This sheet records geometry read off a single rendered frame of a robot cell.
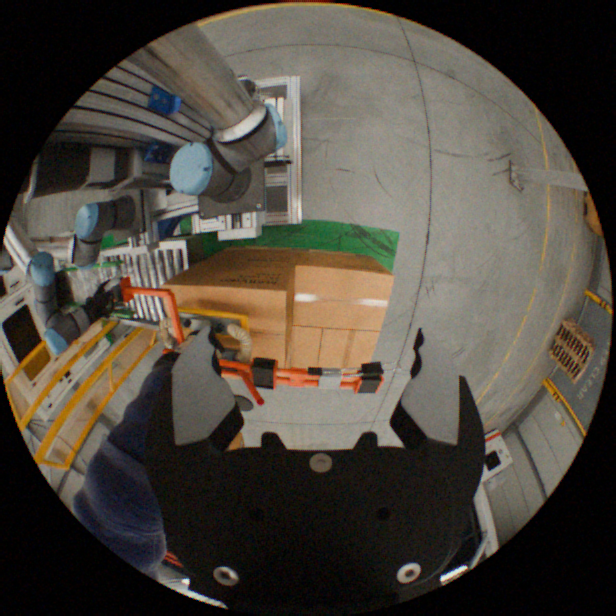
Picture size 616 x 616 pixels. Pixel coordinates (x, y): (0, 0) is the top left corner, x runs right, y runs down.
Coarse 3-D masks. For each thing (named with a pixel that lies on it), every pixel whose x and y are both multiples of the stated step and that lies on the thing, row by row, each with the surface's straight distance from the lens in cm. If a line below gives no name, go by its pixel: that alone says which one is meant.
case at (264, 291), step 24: (216, 264) 118; (240, 264) 113; (264, 264) 111; (288, 264) 112; (168, 288) 97; (192, 288) 89; (216, 288) 83; (240, 288) 79; (264, 288) 77; (288, 288) 81; (168, 312) 104; (240, 312) 83; (264, 312) 80; (288, 312) 90; (216, 336) 95; (264, 336) 86; (288, 336) 103
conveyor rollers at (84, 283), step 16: (112, 256) 200; (128, 256) 178; (144, 256) 166; (160, 256) 153; (176, 256) 140; (80, 272) 272; (96, 272) 232; (112, 272) 203; (144, 272) 167; (160, 272) 154; (176, 272) 143; (80, 288) 292; (96, 288) 243; (128, 304) 202; (144, 304) 181; (160, 304) 169
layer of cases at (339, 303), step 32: (224, 256) 139; (256, 256) 133; (288, 256) 134; (320, 256) 141; (320, 288) 117; (352, 288) 119; (384, 288) 124; (320, 320) 126; (352, 320) 129; (288, 352) 142; (320, 352) 141; (352, 352) 144; (288, 384) 167
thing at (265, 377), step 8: (256, 360) 64; (264, 360) 64; (272, 360) 64; (256, 368) 62; (264, 368) 61; (272, 368) 61; (256, 376) 66; (264, 376) 65; (272, 376) 64; (256, 384) 69; (264, 384) 68; (272, 384) 67
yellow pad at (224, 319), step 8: (184, 312) 79; (192, 312) 77; (200, 312) 75; (208, 312) 73; (216, 312) 72; (224, 312) 71; (184, 320) 81; (216, 320) 73; (224, 320) 71; (232, 320) 70; (240, 320) 69; (184, 328) 84; (192, 328) 80; (216, 328) 71; (224, 328) 73; (248, 328) 72; (224, 336) 76
